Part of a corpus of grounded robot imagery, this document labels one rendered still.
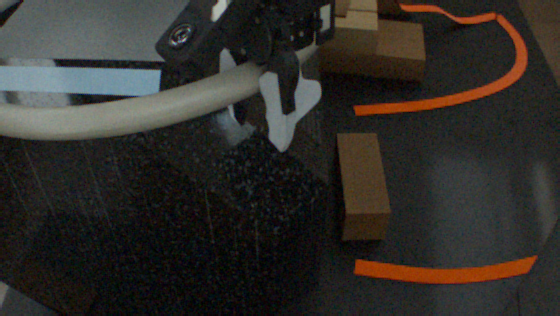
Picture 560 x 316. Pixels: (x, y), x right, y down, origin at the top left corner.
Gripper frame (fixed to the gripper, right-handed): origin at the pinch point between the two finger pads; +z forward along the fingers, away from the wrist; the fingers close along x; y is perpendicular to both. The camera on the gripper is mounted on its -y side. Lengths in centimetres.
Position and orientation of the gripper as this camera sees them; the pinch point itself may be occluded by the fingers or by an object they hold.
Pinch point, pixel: (255, 130)
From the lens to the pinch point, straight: 56.7
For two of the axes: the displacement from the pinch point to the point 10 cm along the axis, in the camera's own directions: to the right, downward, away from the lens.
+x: -6.9, -4.4, 5.7
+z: 0.2, 7.8, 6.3
